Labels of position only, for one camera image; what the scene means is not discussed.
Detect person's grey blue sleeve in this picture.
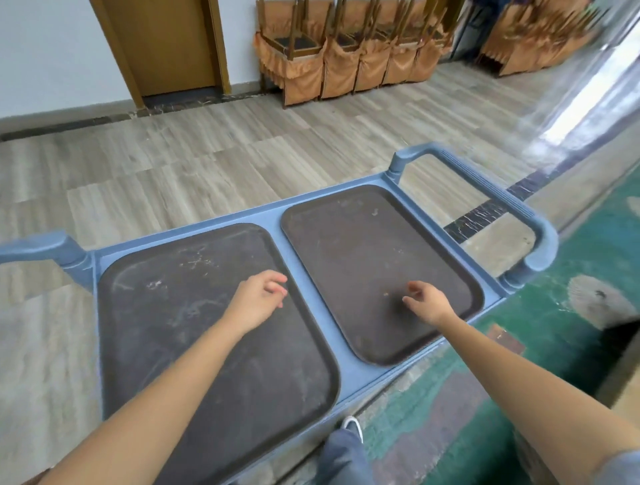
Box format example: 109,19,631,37
596,449,640,485

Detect person's right forearm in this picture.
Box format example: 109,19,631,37
439,315,640,485

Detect person's blue trouser leg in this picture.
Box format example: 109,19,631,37
312,427,374,485

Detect blue plastic service cart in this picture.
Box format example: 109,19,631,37
0,142,560,485

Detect large dark brown tray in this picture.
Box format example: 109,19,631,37
96,222,342,485

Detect green patterned carpet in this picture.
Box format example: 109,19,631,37
295,165,640,485

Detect person's white shoe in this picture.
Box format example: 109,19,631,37
341,415,365,442

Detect person's right hand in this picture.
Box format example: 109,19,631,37
402,280,458,328

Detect person's left hand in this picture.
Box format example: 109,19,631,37
222,270,290,336

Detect stack of orange covered chairs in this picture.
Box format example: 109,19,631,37
252,0,457,109
479,0,612,77

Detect brown wooden door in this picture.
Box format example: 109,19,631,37
90,0,233,109

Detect person's left forearm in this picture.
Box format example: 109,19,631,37
37,314,251,485

